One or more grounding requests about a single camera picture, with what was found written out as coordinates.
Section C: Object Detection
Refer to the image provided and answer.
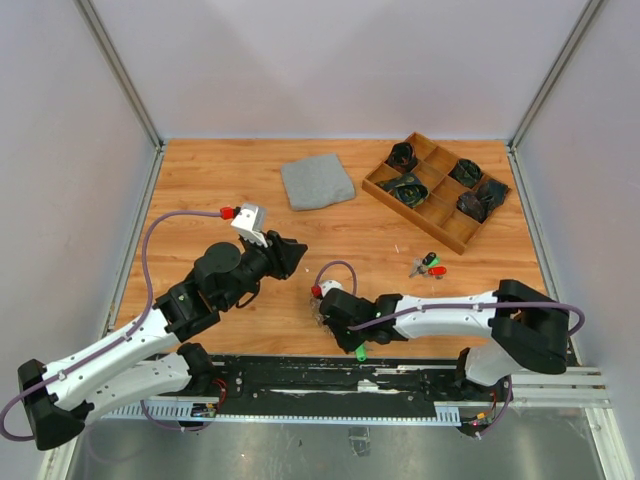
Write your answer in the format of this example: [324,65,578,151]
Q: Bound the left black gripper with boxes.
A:
[221,229,308,309]

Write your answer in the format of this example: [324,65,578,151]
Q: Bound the red capped key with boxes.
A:
[427,265,447,278]

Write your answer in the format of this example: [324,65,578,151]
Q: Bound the black capped key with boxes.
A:
[422,252,437,266]

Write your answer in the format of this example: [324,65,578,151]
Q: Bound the green capped key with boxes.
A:
[409,252,440,278]

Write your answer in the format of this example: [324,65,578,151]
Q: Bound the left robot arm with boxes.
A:
[18,231,308,451]

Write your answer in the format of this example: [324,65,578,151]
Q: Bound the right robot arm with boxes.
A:
[312,280,572,400]

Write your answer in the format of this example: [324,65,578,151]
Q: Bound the folded grey cloth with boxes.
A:
[280,153,356,211]

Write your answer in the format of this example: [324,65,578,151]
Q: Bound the rolled dark tie centre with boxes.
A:
[376,173,430,209]

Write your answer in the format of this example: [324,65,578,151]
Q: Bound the rolled dark tie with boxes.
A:
[456,179,510,223]
[449,158,483,189]
[385,142,418,174]
[376,173,430,209]

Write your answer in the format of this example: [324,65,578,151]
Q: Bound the rolled dark tie top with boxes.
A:
[385,142,418,174]

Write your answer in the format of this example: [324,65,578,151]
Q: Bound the wooden compartment tray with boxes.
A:
[362,132,512,254]

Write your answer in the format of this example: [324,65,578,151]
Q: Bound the rolled dark tie lower right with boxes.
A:
[456,179,510,223]

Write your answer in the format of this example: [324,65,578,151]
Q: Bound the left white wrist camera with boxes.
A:
[231,203,268,247]

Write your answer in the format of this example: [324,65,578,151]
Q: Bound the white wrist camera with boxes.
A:
[316,280,343,300]
[231,203,268,247]

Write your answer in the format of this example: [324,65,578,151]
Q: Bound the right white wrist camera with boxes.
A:
[316,280,343,300]

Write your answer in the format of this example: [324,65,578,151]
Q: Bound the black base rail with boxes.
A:
[180,355,506,422]

